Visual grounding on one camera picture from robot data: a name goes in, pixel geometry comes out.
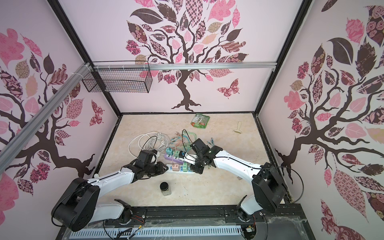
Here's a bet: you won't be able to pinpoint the tangled green pink cables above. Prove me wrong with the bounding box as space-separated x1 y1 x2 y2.
170 129 215 157

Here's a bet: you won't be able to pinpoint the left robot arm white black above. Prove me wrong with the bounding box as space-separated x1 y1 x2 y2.
51 150 169 232

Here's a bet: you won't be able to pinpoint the purple power strip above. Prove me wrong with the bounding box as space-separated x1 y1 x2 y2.
164 154 184 165

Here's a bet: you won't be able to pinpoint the white blue power strip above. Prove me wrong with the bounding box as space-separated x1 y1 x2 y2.
166 164 195 174

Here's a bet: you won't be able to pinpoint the black wire mesh basket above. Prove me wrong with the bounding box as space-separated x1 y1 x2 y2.
82 60 153 93

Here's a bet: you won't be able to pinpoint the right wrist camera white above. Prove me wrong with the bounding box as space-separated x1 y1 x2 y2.
179 152 197 165

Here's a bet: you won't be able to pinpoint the white slotted cable duct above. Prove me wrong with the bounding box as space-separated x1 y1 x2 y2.
68 226 242 240

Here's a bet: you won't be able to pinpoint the aluminium rail bar left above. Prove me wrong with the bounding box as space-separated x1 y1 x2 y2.
1 63 92 173

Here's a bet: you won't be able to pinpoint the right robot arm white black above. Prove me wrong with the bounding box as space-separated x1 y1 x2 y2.
191 139 288 216

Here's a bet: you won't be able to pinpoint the small green charger plug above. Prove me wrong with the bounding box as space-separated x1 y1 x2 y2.
182 163 188 172

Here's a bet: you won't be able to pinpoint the small wooden brush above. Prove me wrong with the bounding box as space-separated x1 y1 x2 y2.
234 121 242 134

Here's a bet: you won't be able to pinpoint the teal charger plug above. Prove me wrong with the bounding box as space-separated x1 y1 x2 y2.
166 148 174 156

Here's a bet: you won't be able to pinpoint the white coiled power cord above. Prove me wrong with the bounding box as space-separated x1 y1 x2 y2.
128 131 171 160

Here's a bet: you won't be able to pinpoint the green snack packet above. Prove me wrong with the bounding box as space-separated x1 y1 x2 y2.
191 114 210 129

